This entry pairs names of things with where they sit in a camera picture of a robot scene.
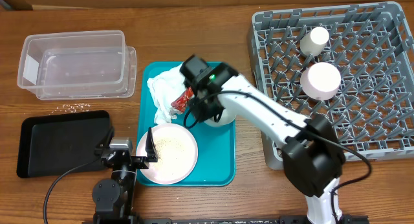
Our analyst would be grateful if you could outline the spilled rice grains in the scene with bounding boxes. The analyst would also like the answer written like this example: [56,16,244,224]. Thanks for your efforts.
[50,102,91,115]

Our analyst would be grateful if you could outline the grey bowl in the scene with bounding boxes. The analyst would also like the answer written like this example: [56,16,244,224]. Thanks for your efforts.
[204,109,236,128]

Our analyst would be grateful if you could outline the black tray bin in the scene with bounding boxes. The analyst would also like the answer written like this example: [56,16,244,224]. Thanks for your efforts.
[16,110,114,178]

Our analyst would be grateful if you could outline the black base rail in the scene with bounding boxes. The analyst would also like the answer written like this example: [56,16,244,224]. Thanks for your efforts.
[82,214,369,224]

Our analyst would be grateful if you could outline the pink plate with rice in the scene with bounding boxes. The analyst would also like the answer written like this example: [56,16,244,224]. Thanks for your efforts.
[139,124,198,185]

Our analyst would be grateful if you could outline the clear plastic bin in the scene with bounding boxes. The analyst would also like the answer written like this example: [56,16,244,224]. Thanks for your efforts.
[17,30,137,100]

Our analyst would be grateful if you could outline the red snack wrapper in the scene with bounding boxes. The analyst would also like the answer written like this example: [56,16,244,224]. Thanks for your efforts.
[171,87,194,114]

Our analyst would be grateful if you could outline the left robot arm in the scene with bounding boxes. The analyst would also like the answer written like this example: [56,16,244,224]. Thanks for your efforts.
[92,128,158,224]

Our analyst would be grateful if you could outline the white napkin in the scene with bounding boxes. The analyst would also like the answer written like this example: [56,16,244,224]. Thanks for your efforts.
[147,64,186,124]

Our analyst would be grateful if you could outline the white cup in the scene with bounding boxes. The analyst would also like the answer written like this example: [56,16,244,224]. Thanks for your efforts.
[300,27,330,56]

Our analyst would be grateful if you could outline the teal plastic tray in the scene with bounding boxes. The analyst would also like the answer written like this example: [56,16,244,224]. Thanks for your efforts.
[137,62,236,186]

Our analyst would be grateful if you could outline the grey dish rack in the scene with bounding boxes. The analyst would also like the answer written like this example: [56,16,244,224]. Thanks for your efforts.
[248,1,413,161]

